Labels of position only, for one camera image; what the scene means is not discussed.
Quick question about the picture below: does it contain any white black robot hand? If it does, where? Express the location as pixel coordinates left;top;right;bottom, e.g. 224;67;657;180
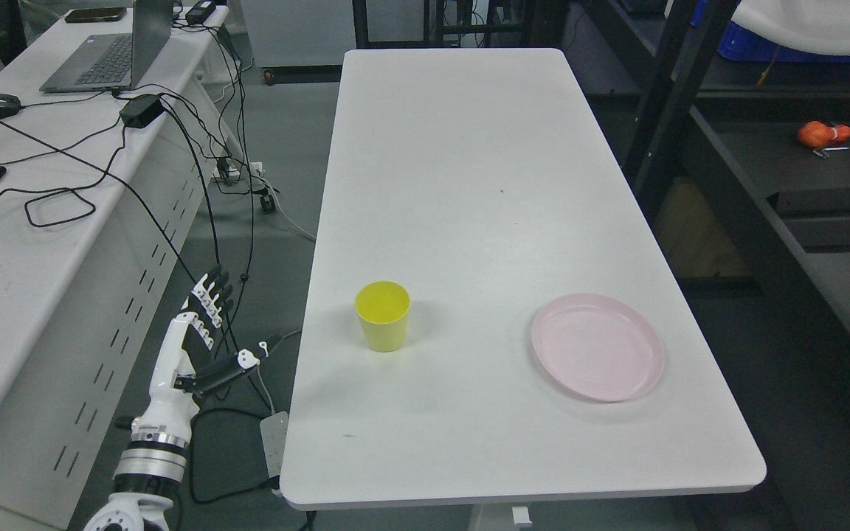
131;265;269;448

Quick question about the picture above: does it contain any yellow plastic cup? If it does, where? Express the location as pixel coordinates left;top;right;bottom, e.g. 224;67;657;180
354;281;411;353

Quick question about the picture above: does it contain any black metal shelf rack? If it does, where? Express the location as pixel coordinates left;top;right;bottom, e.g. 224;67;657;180
580;0;850;473

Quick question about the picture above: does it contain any orange toy on shelf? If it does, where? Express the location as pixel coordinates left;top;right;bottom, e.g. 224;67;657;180
796;121;850;149

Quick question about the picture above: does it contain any white power strip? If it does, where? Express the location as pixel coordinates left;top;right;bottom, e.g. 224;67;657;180
259;411;288;479

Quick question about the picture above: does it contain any white side desk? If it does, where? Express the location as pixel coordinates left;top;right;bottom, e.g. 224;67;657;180
0;19;232;530

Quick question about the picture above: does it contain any black power adapter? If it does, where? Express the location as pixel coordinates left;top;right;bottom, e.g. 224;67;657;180
119;94;165;130

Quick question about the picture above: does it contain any grey laptop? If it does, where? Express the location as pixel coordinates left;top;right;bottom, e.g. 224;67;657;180
38;1;174;93

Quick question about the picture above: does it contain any white work table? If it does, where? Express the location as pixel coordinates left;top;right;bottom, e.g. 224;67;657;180
280;48;767;510

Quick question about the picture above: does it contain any black smartphone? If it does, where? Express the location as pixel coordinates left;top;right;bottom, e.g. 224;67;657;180
63;7;128;24

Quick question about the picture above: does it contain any pink plastic plate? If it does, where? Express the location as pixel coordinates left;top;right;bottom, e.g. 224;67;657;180
531;293;666;403

